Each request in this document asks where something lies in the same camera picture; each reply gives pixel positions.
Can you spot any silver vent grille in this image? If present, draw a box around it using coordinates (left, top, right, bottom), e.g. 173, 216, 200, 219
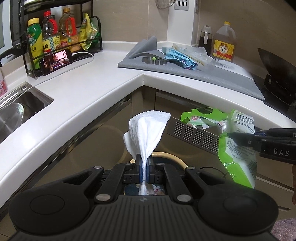
167, 117, 219, 156

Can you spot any green yellow sauce bottle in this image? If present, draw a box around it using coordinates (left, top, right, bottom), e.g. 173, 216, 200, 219
27, 18, 44, 69

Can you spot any person right hand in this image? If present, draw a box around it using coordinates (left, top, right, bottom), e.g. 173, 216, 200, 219
292, 165, 296, 205

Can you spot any stainless steel sink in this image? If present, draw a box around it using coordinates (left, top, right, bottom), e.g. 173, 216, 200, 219
1, 82, 53, 142

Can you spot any cooking wine jug yellow label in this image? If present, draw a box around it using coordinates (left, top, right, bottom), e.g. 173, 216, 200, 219
211, 21, 236, 62

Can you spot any red cap sauce bottle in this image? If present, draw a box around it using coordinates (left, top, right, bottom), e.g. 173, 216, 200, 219
42, 11, 61, 53

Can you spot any white paper towel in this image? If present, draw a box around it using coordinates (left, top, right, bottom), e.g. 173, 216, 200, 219
123, 110, 171, 195

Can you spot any metal mesh strainer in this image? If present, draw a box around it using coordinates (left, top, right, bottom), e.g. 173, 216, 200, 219
155, 0, 176, 9

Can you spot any wall vent grille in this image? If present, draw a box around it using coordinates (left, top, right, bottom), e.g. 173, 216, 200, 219
174, 0, 189, 11

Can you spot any green snack bag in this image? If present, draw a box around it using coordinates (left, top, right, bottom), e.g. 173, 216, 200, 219
181, 108, 257, 188

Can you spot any black wire spice rack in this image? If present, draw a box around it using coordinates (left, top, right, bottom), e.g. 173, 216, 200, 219
18, 1, 103, 79

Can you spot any metal flower egg ring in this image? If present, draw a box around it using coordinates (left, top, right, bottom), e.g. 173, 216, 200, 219
141, 55, 168, 66

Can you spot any amber oil bottle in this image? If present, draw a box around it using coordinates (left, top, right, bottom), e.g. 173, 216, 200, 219
59, 8, 80, 53

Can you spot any blue wrapper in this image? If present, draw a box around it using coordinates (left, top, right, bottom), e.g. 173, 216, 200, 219
162, 47, 198, 70

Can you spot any pink dish soap bottle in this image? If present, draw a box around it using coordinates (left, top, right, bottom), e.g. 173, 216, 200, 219
0, 70, 8, 97

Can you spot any white charging cable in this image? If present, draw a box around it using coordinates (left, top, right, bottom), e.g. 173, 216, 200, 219
34, 51, 95, 82

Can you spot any smartphone showing video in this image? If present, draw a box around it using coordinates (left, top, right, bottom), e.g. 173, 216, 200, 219
39, 49, 73, 76

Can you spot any yellow green snack packet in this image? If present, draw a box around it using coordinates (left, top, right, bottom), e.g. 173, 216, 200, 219
79, 13, 100, 51

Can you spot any dark soy sauce dispenser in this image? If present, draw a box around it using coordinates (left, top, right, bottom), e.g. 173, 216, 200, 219
198, 25, 212, 55

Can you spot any clear plastic bag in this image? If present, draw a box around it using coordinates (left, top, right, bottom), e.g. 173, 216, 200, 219
173, 43, 215, 71

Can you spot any grey counter mat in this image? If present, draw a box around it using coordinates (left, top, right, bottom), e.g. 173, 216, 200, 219
118, 36, 265, 100

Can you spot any black wok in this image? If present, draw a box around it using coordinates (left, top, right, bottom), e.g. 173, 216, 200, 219
257, 48, 295, 104

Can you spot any cream blue trash bin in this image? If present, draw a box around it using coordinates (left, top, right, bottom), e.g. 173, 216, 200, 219
124, 151, 188, 196

